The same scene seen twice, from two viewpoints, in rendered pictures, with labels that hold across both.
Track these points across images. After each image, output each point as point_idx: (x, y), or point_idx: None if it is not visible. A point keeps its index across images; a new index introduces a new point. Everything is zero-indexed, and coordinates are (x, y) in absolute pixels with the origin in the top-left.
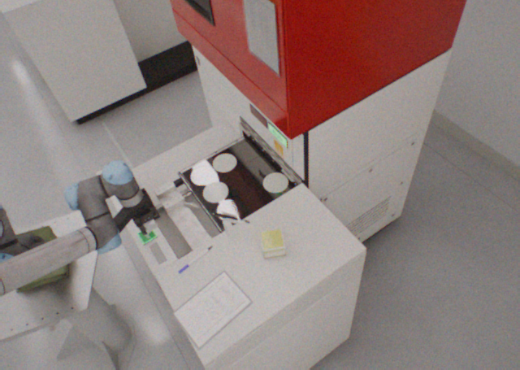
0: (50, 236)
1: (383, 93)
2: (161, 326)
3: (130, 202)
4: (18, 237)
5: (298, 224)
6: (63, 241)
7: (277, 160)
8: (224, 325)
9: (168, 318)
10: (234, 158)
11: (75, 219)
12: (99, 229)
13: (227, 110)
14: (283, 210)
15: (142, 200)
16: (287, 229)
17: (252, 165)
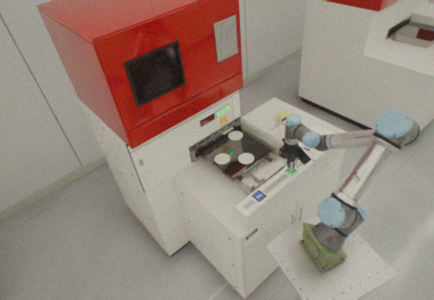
0: (308, 223)
1: None
2: (289, 284)
3: None
4: (320, 233)
5: (267, 115)
6: (342, 133)
7: (223, 131)
8: (329, 129)
9: (282, 281)
10: (218, 155)
11: (275, 246)
12: (323, 134)
13: (175, 163)
14: (259, 121)
15: None
16: (271, 119)
17: (223, 146)
